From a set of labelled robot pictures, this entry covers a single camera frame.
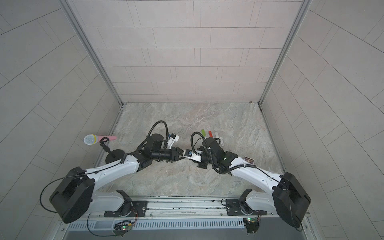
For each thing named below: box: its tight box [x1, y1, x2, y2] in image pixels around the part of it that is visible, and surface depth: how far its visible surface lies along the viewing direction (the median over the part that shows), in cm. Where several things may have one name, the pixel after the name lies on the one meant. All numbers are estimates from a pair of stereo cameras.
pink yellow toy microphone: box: [83, 134, 117, 146], surface depth 68 cm
